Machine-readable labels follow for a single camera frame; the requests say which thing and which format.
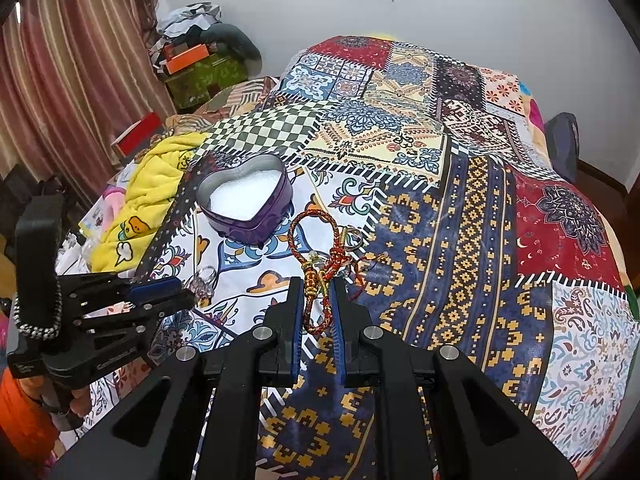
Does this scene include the grey backpack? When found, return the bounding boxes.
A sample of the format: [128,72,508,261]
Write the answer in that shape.
[544,112,579,184]

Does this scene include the green patterned cloth table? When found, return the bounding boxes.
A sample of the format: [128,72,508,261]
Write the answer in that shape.
[165,54,248,110]

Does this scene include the person's hand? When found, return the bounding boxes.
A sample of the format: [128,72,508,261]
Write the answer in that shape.
[18,376,92,418]

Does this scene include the red box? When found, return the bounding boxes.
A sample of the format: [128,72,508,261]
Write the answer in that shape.
[111,112,163,162]

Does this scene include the orange box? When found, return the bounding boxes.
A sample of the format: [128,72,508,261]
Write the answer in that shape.
[165,44,209,75]

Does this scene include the colourful patchwork bedspread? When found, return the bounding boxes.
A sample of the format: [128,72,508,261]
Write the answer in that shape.
[92,36,639,477]

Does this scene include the striped beige pillow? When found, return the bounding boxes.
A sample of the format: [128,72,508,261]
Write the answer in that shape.
[164,76,279,134]

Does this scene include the black white beaded bracelet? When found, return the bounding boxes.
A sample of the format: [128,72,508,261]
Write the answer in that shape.
[11,278,64,342]

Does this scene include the purple heart-shaped tin box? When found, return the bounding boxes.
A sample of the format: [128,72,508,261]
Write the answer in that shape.
[195,154,293,246]

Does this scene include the red braided cord bracelet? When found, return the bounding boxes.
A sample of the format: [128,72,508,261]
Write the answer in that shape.
[286,207,369,338]

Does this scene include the red striped curtain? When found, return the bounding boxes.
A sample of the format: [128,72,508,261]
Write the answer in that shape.
[1,0,175,203]

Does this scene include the yellow cartoon blanket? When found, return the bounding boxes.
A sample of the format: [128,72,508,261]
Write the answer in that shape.
[90,132,206,273]

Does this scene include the pile of clothes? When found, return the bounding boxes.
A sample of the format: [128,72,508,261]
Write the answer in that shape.
[149,1,262,76]

